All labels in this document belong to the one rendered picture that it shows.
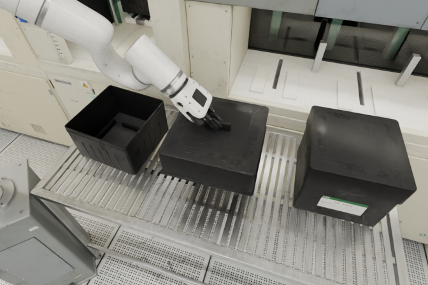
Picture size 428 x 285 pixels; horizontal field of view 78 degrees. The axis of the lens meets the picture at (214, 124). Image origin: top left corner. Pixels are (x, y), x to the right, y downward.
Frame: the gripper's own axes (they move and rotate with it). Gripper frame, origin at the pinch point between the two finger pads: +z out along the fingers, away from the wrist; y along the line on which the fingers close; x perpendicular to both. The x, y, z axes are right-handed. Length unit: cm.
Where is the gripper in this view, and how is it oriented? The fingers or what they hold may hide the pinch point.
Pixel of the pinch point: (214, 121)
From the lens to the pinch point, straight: 81.1
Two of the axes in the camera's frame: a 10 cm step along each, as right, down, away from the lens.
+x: -6.8, 3.5, 6.4
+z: 6.8, 6.3, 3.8
